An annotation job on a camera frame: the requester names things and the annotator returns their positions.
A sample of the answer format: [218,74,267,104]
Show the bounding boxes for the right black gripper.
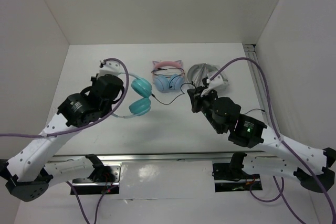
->
[187,85,223,133]

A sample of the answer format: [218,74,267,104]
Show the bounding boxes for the teal cat-ear headphones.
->
[111,73,158,119]

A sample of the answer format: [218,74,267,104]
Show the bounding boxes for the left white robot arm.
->
[1,74,125,202]

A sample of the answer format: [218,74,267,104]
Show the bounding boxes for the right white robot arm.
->
[187,87,335,193]

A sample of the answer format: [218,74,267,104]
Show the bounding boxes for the grey white headphones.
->
[177,63,218,97]

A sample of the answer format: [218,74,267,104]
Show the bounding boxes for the pink blue cat-ear headphones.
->
[151,60,185,93]

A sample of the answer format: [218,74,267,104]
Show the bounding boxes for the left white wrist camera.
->
[97,60,123,77]

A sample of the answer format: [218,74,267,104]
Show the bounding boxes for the aluminium mounting rail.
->
[47,151,267,164]

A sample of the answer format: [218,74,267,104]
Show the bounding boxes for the right side aluminium rail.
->
[243,44,272,126]

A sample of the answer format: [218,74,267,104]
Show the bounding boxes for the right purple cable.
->
[211,57,333,224]

